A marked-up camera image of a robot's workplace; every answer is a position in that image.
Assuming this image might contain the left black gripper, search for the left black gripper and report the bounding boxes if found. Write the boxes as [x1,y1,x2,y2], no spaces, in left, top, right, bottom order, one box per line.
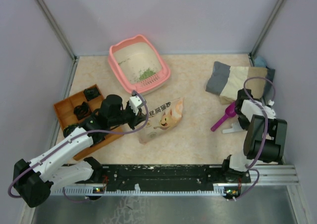
[109,103,147,129]

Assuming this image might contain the beige cat litter bag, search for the beige cat litter bag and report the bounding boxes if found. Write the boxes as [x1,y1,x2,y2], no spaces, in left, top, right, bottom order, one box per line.
[137,97,185,144]

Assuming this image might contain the purple plastic scoop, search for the purple plastic scoop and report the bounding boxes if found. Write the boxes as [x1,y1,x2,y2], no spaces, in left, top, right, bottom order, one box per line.
[211,102,236,132]

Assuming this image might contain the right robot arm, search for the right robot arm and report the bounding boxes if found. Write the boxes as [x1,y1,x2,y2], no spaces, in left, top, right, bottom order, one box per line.
[221,89,287,182]

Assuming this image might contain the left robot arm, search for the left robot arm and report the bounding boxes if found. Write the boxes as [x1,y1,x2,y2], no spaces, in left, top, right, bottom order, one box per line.
[7,91,149,208]

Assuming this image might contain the green litter pellets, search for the green litter pellets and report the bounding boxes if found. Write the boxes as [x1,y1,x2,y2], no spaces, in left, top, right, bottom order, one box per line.
[134,67,156,82]

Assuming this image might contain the pink litter box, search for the pink litter box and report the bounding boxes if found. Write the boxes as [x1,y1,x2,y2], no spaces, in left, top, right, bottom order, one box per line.
[108,34,171,95]

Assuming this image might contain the black part in tray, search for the black part in tray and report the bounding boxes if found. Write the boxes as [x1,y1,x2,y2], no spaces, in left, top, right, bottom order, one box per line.
[83,86,101,101]

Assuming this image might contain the orange compartment tray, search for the orange compartment tray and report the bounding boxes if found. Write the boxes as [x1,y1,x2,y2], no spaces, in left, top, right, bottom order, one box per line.
[53,84,122,161]

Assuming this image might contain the grey beige folded cloth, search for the grey beige folded cloth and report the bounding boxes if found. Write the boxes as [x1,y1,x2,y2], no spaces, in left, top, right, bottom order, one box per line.
[206,61,275,105]

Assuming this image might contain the blue cloth in corner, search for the blue cloth in corner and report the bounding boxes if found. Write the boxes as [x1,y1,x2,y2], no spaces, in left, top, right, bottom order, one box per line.
[253,56,268,68]

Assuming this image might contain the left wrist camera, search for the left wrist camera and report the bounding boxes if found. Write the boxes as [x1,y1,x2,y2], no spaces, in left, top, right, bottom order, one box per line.
[129,95,144,115]

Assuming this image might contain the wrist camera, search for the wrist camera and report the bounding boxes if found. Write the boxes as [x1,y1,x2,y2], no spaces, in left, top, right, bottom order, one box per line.
[129,95,144,115]
[263,100,276,119]

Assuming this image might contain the black ring in tray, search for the black ring in tray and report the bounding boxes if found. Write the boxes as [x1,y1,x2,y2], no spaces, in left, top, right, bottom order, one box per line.
[73,102,94,119]

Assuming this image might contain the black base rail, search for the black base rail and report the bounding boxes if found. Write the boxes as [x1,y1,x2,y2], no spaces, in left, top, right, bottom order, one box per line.
[77,165,251,192]

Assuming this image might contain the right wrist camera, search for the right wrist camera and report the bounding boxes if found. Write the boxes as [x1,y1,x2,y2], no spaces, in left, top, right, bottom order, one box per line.
[263,100,276,119]

